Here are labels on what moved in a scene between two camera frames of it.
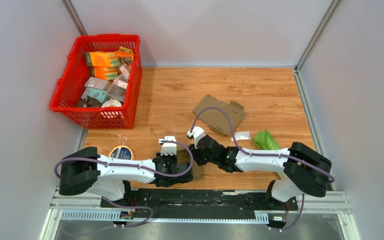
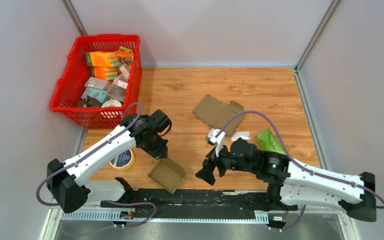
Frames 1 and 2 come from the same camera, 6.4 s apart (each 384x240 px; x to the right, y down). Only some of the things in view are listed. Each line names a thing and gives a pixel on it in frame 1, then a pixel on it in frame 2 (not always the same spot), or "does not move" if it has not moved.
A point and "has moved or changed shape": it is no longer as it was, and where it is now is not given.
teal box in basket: [101, 95] does not move
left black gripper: [173, 157] -> [161, 152]
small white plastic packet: [241, 135] does not move
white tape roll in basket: [111, 103] does not move
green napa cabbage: [266, 141] does not move
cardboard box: [183, 156] has moved or changed shape
